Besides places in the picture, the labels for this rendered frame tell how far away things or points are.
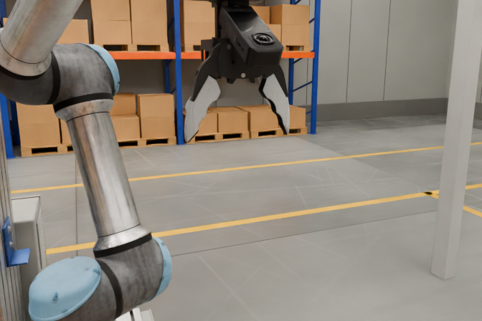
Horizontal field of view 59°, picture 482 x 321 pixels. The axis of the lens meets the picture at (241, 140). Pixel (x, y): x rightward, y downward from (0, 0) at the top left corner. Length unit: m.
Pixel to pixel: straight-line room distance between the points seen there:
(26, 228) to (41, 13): 0.65
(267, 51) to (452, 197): 2.92
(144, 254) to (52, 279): 0.17
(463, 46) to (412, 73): 8.58
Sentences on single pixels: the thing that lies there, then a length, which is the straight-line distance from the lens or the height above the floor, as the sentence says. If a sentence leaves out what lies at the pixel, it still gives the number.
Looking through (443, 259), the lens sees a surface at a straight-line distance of 3.53.
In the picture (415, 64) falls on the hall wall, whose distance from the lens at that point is 11.82.
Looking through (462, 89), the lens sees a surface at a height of 1.39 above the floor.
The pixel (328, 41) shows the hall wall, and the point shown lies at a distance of 10.22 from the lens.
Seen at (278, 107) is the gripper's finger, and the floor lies 1.56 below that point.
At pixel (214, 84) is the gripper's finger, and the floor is 1.60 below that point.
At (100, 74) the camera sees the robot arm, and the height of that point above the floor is 1.60.
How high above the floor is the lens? 1.64
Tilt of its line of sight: 12 degrees down
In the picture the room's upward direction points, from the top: straight up
